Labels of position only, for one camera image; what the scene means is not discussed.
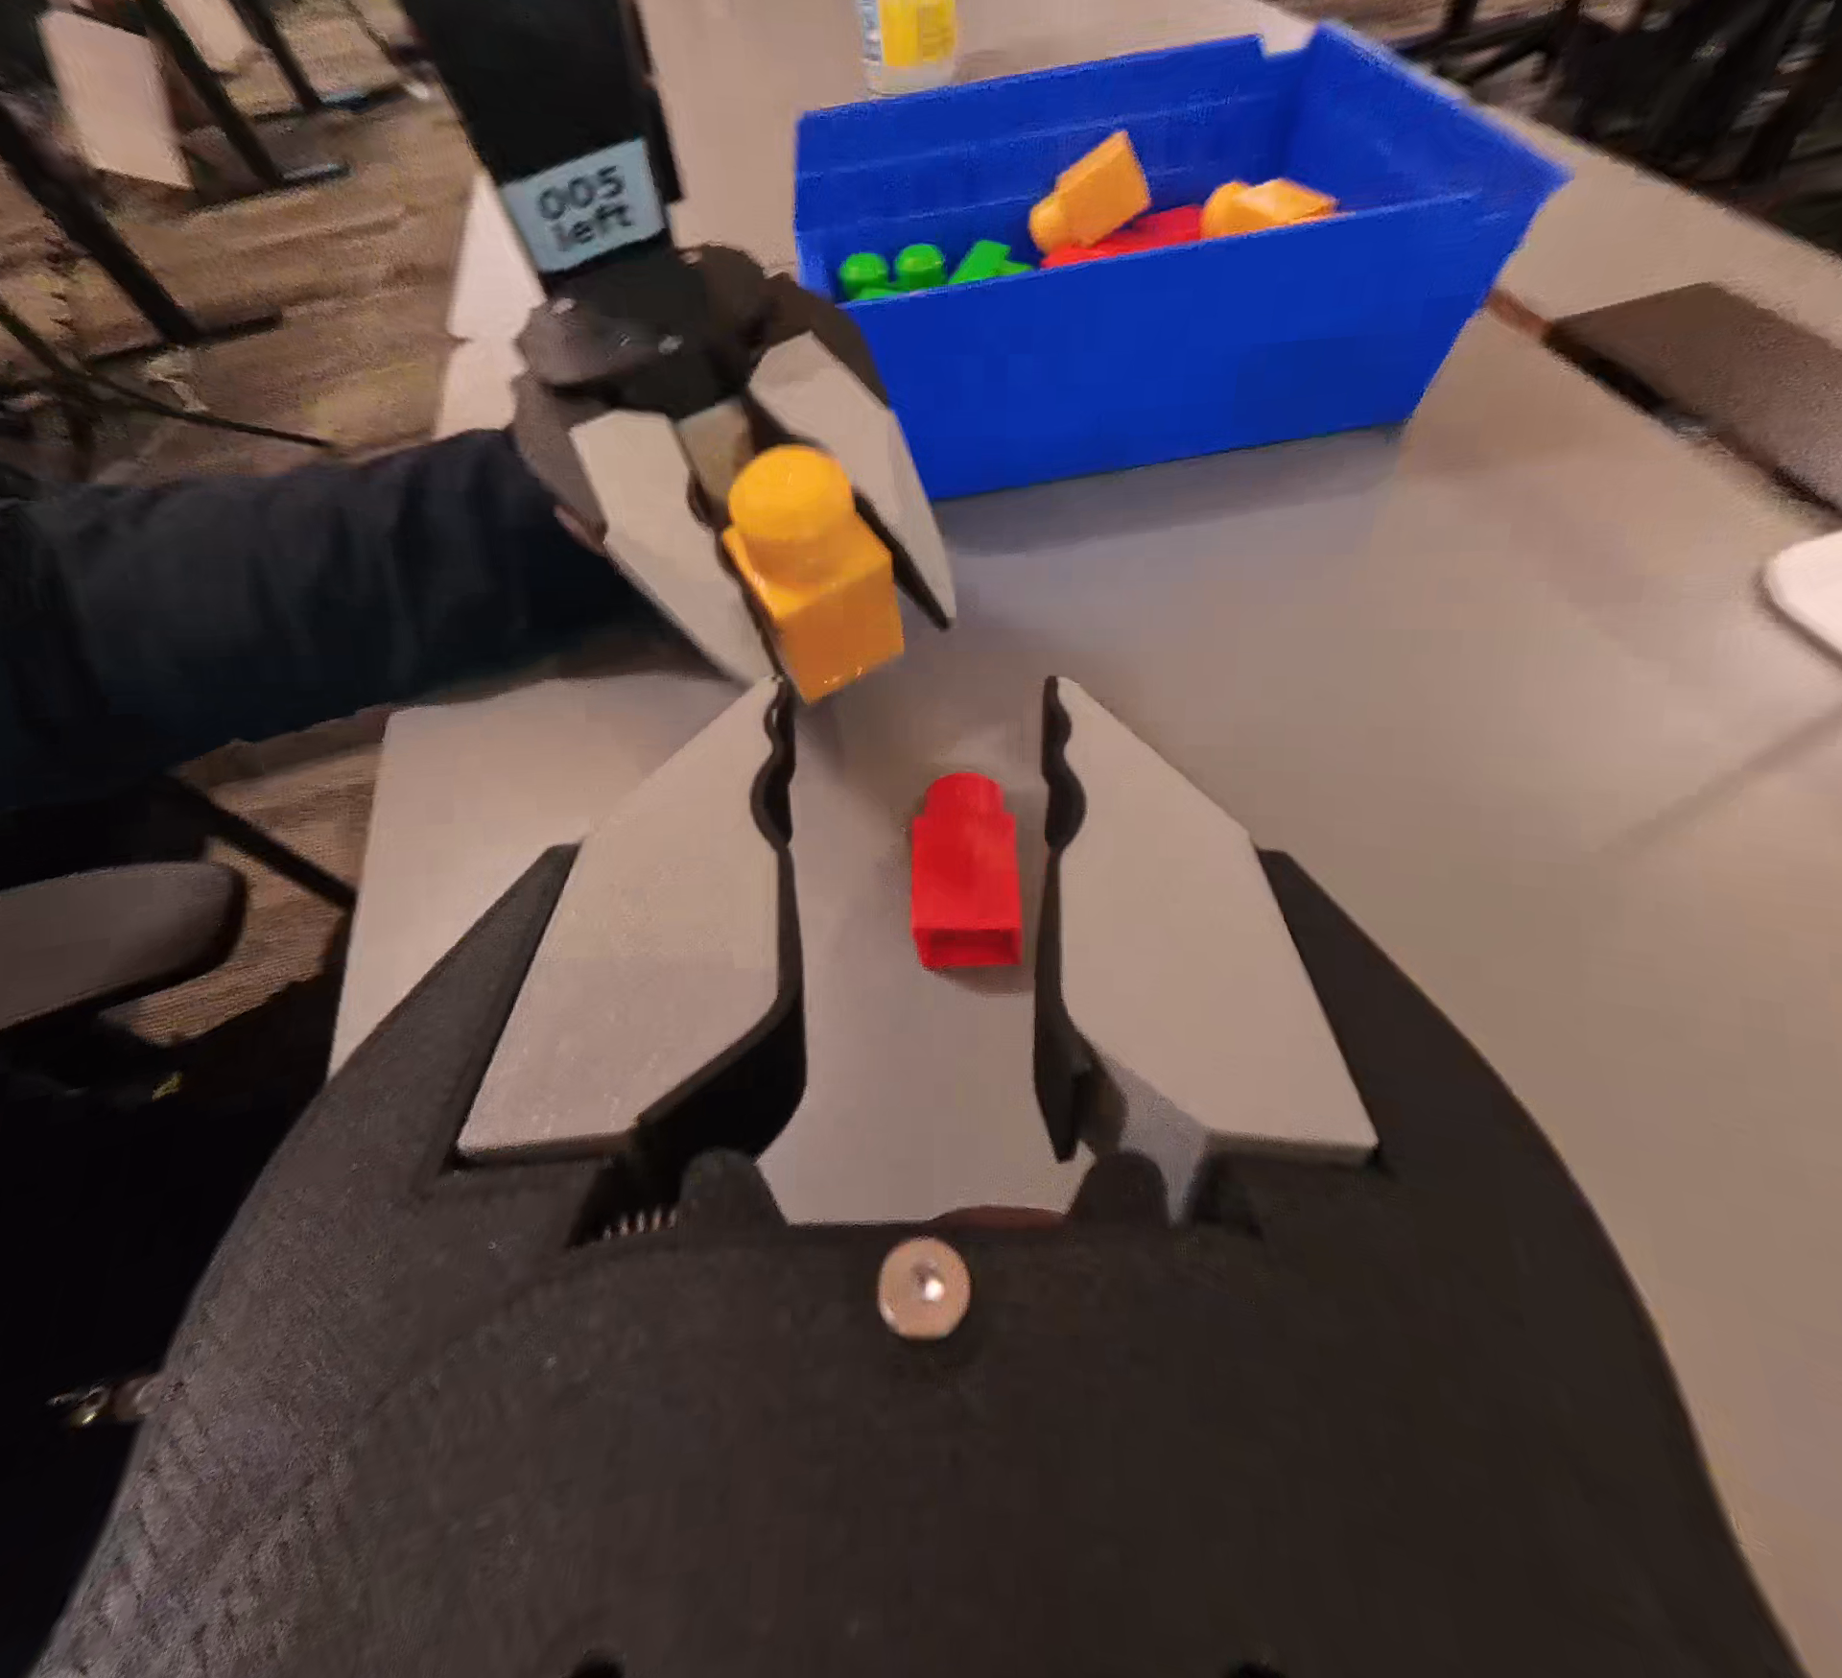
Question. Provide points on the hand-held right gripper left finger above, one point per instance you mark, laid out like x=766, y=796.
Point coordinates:
x=632, y=972

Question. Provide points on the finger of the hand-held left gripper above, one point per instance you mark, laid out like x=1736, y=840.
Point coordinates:
x=656, y=512
x=864, y=440

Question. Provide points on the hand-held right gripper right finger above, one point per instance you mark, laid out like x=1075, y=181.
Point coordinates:
x=1195, y=972

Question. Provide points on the red single-stud block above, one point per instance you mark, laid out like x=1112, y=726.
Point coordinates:
x=965, y=885

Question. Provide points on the blue plastic bin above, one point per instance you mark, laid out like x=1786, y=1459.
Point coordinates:
x=1150, y=382

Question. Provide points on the person's left forearm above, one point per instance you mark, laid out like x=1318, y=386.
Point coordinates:
x=288, y=599

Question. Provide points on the green two-stud block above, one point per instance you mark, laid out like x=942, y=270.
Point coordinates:
x=891, y=270

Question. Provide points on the green building block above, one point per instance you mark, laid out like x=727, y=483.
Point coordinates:
x=994, y=264

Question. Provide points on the red building block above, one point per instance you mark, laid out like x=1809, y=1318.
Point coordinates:
x=1137, y=237

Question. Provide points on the grey chair armrest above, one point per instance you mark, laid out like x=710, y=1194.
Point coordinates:
x=101, y=929

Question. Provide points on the white document stand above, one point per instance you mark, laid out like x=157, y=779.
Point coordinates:
x=1813, y=591

